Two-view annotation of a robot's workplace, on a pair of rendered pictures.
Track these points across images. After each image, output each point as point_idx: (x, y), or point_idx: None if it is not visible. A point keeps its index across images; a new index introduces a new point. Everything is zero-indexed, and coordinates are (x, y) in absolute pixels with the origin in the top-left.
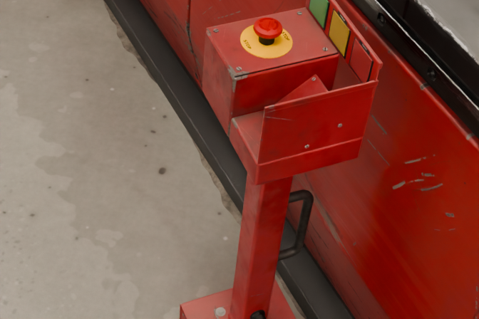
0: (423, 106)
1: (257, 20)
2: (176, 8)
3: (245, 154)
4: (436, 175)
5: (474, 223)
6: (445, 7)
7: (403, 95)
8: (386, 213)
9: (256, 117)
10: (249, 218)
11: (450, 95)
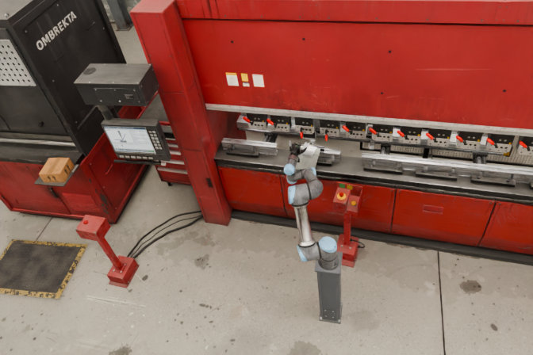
0: (364, 187)
1: (339, 194)
2: (278, 205)
3: (353, 212)
4: (371, 194)
5: (382, 196)
6: (360, 173)
7: None
8: (362, 205)
9: (348, 207)
10: (347, 223)
11: (369, 183)
